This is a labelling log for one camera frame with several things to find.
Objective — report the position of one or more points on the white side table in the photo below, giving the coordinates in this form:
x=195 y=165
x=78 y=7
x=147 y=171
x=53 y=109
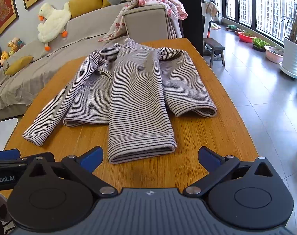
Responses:
x=4 y=129

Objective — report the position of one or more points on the brown plush toy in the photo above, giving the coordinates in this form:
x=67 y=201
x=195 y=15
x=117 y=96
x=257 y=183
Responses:
x=18 y=42
x=11 y=47

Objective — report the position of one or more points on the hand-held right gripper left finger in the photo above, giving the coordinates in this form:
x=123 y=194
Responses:
x=92 y=159

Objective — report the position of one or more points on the yellow duck plush toy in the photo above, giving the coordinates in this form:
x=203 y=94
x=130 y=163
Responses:
x=4 y=58

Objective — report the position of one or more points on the pale slippers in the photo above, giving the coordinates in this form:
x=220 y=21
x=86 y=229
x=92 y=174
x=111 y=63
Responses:
x=215 y=26

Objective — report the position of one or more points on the pink floral blanket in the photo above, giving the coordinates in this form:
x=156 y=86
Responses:
x=163 y=1

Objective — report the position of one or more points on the black framed window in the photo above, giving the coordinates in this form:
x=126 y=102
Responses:
x=252 y=5

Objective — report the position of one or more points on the dark green slippers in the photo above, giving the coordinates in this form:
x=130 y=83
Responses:
x=231 y=27

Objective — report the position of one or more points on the grey sofa cover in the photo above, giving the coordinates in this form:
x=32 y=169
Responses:
x=89 y=27

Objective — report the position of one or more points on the pink basin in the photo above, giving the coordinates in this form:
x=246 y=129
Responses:
x=273 y=56

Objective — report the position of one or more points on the dark wooden stool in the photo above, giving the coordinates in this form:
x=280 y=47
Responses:
x=213 y=44

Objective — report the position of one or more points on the beige sofa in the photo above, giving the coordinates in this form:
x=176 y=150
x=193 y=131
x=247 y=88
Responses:
x=146 y=22

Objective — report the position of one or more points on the red basin planter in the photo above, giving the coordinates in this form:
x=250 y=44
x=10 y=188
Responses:
x=245 y=38

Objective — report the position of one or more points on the long yellow cushion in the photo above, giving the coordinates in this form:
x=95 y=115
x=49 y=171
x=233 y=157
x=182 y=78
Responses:
x=86 y=3

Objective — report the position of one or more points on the white ribbed plant pot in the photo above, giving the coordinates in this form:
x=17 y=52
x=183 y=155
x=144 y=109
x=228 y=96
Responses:
x=293 y=53

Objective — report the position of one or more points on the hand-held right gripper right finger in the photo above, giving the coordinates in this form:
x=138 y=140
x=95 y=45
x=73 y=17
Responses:
x=211 y=159

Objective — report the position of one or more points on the small yellow pillow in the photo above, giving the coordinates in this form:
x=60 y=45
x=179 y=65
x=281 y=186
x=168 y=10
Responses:
x=18 y=64

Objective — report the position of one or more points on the white standing rack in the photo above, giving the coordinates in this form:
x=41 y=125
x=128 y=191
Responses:
x=207 y=27

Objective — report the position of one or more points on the striped sweater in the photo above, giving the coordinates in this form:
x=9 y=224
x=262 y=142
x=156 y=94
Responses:
x=138 y=90

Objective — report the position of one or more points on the white goose plush toy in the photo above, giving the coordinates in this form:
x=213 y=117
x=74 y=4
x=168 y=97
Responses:
x=54 y=22

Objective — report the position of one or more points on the black planter with greens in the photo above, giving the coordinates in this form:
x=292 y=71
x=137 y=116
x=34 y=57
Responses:
x=260 y=43

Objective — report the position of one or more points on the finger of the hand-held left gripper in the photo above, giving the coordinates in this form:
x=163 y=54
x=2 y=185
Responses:
x=46 y=156
x=6 y=154

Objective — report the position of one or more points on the beige hanging cloth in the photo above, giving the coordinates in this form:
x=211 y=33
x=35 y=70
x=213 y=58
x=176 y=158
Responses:
x=211 y=8

